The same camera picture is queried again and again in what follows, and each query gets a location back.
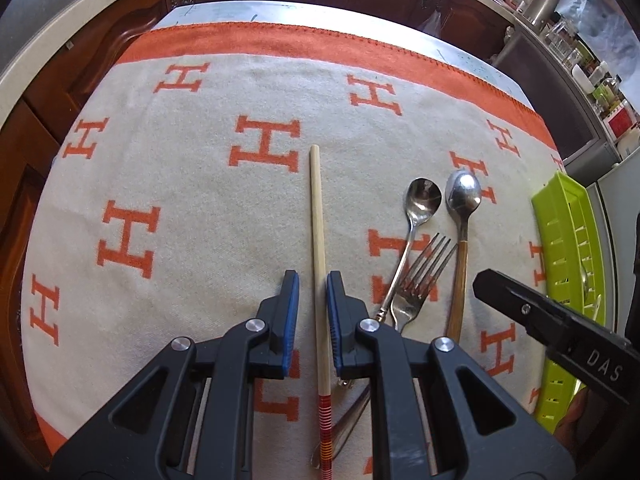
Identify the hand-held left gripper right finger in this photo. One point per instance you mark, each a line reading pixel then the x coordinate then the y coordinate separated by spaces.
pixel 334 330

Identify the grey refrigerator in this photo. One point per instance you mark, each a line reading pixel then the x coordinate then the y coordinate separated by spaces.
pixel 617 200

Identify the red label box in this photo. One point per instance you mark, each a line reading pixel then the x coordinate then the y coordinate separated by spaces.
pixel 622 120

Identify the small metal spoon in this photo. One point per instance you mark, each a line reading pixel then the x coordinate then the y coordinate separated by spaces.
pixel 597 307

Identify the orange and white printed blanket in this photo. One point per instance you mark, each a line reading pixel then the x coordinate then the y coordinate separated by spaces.
pixel 200 185

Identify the green plastic tray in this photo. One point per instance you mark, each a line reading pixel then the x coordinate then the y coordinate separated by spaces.
pixel 565 220

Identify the white chopstick red striped end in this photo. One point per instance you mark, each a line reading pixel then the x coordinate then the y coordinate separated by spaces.
pixel 317 235

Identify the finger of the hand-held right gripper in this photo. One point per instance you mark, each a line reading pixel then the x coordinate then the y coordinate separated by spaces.
pixel 550 320

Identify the metal fork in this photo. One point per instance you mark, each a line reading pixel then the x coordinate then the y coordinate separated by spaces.
pixel 410 300

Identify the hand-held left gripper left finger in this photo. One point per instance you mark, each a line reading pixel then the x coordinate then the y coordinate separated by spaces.
pixel 290 330

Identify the clear glass jar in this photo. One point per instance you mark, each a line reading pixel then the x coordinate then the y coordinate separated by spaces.
pixel 562 42

